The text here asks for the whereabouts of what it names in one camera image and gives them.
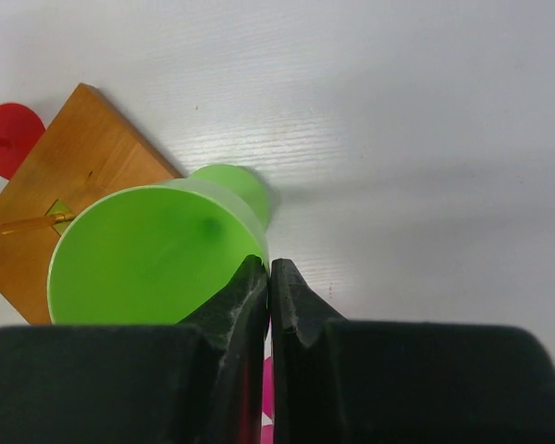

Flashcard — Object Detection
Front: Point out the wooden rack base board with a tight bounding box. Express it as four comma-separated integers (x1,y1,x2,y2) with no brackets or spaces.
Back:
0,83,181,325

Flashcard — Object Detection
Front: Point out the green wine glass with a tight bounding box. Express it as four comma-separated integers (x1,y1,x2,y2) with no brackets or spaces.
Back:
47,164,271,325

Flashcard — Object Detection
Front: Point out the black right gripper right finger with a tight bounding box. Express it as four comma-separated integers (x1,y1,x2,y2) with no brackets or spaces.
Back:
270,259,555,443

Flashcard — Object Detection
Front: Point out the gold wire glass rack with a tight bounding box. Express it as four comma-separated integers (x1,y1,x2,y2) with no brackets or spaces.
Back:
0,212,77,239

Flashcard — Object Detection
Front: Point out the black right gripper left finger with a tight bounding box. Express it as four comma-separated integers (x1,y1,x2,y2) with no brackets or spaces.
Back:
0,256,268,443

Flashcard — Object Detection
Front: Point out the pink wine glass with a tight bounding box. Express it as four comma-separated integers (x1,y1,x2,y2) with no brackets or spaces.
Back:
260,357,275,444

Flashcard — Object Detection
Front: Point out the red wine glass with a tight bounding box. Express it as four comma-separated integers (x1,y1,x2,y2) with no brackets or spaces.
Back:
0,103,45,180

